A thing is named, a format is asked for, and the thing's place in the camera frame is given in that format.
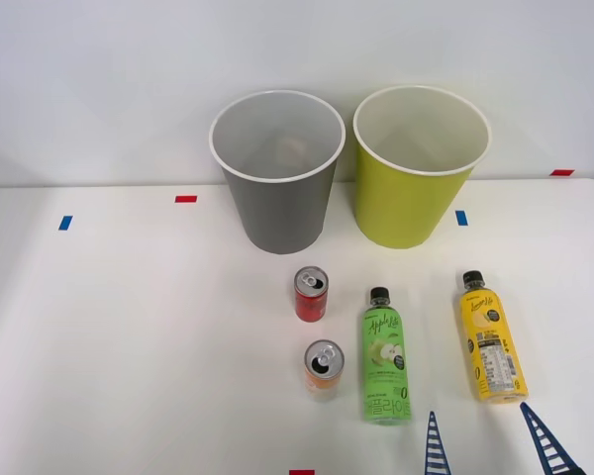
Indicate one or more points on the yellow-green plastic waste bin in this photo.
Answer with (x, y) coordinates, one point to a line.
(401, 208)

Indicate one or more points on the grey plastic waste bin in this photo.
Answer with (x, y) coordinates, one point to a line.
(277, 218)

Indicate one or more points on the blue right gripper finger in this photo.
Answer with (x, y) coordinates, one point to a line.
(436, 452)
(549, 445)

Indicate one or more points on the orange and white drink can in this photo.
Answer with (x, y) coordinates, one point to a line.
(323, 381)

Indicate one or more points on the green label plastic bottle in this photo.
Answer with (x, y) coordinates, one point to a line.
(386, 376)

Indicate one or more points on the red drink can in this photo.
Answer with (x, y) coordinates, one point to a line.
(310, 303)

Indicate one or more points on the yellow label plastic bottle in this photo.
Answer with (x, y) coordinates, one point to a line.
(492, 346)

